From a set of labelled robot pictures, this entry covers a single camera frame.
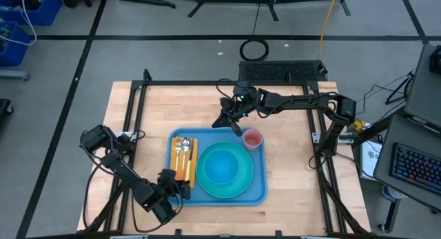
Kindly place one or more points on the black backlit keyboard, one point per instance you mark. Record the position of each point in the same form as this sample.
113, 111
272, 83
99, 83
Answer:
417, 166

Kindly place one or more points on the white printed paper sheet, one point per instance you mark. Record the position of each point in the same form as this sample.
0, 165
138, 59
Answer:
370, 156

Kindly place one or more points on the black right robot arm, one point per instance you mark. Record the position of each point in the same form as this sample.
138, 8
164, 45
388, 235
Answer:
303, 101

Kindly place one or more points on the black chair base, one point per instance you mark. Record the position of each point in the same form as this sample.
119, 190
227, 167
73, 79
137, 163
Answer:
4, 108

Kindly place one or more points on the black device on desk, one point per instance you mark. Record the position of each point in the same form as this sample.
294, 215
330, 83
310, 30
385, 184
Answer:
437, 64

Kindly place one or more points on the grey desk with keyboard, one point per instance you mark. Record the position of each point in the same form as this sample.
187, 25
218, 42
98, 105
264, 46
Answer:
396, 135

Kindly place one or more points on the teal plate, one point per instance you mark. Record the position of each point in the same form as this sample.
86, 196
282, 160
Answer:
224, 192

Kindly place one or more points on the grey shelf base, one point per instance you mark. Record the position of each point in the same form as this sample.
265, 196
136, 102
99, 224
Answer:
13, 74

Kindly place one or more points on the blue plastic tray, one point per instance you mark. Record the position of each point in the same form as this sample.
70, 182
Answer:
258, 194

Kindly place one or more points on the pink cup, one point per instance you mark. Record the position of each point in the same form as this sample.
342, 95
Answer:
253, 140

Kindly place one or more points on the blue bowl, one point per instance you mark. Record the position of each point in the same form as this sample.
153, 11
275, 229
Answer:
221, 166

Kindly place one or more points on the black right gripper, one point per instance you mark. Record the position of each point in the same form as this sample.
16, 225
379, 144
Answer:
234, 111

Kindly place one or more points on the black perforated metal case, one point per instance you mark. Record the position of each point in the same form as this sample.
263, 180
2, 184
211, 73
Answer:
279, 71

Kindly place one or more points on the white tape roll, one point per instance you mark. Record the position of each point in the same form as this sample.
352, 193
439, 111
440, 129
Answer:
389, 194

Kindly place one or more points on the blue plastic storage bin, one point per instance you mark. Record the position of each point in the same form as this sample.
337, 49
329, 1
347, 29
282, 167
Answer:
17, 53
51, 11

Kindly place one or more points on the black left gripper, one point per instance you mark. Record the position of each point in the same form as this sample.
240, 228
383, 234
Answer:
169, 187

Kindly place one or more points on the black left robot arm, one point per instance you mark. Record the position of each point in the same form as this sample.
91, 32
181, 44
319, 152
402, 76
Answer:
120, 166

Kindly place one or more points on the black metal table frame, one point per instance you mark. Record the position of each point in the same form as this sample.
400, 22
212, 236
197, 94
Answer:
172, 83

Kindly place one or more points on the orange-yellow cloth napkin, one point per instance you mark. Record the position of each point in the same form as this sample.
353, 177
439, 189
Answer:
184, 185

